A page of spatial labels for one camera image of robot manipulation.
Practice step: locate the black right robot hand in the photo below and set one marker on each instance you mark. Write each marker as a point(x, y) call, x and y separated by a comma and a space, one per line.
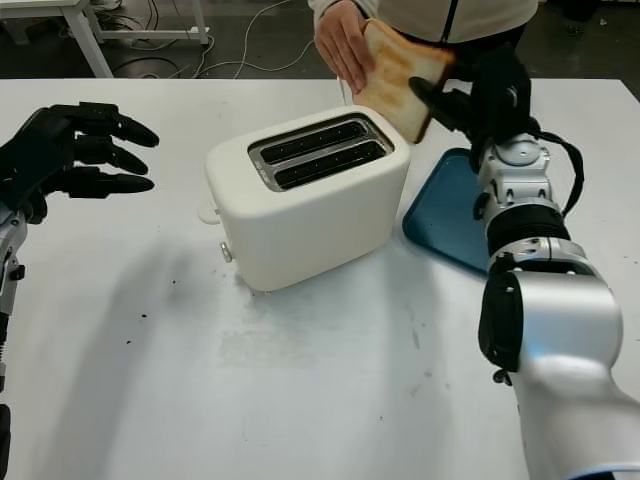
point(492, 110)

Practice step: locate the person's bare right hand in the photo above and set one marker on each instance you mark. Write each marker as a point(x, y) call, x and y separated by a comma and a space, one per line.
point(342, 45)

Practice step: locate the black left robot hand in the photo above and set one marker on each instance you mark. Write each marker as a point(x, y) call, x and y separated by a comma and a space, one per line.
point(50, 135)

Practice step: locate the slice of toast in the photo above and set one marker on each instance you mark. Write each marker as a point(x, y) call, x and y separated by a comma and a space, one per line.
point(395, 80)

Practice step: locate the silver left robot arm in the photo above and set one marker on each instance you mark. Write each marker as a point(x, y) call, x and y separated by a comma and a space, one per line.
point(7, 250)

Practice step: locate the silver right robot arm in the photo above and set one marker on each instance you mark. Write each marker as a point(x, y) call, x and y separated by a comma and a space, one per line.
point(560, 325)

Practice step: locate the person in black trousers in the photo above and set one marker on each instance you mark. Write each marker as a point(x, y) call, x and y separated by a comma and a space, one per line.
point(490, 15)

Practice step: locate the cream two-slot toaster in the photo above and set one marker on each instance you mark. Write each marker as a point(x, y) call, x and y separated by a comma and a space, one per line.
point(300, 235)

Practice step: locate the blue plastic tray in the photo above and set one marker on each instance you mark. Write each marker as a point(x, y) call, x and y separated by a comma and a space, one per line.
point(445, 220)

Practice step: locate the white desk frame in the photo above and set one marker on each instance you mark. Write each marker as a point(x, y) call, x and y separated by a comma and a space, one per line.
point(91, 45)

